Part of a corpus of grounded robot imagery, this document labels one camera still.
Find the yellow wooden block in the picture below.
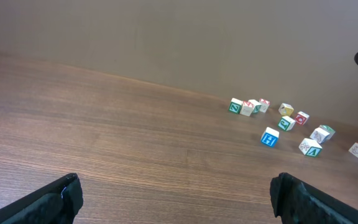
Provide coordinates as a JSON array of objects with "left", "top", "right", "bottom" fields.
[{"left": 278, "top": 103, "right": 294, "bottom": 116}]

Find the green P wooden block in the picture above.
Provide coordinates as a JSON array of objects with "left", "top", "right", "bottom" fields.
[{"left": 278, "top": 116, "right": 296, "bottom": 131}]

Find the blue edged wooden block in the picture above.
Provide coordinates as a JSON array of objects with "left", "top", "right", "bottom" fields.
[{"left": 310, "top": 128, "right": 330, "bottom": 144}]

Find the green F wooden block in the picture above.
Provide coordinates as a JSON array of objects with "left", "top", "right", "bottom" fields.
[{"left": 319, "top": 124, "right": 336, "bottom": 140}]

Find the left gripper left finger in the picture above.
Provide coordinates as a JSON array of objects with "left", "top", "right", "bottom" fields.
[{"left": 0, "top": 173, "right": 83, "bottom": 224}]

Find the green A wooden block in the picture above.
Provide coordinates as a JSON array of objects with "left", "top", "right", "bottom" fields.
[{"left": 299, "top": 138, "right": 323, "bottom": 157}]

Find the red O wooden block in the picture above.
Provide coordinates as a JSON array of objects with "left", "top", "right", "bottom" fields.
[{"left": 295, "top": 111, "right": 310, "bottom": 125}]

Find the green letter block top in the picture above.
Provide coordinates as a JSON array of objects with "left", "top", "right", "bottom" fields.
[{"left": 248, "top": 100, "right": 262, "bottom": 113}]

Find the red A wooden block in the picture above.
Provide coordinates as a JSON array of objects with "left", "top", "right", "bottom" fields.
[{"left": 239, "top": 101, "right": 255, "bottom": 116}]

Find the green N wooden block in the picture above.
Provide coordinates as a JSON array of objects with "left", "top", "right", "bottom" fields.
[{"left": 228, "top": 98, "right": 242, "bottom": 114}]

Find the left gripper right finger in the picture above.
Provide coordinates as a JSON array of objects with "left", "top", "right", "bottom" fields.
[{"left": 270, "top": 172, "right": 358, "bottom": 224}]

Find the red X wooden block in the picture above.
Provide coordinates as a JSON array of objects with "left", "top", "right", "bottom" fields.
[{"left": 259, "top": 98, "right": 270, "bottom": 113}]

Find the blue H wooden block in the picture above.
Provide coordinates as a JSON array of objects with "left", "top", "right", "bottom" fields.
[{"left": 260, "top": 127, "right": 280, "bottom": 147}]

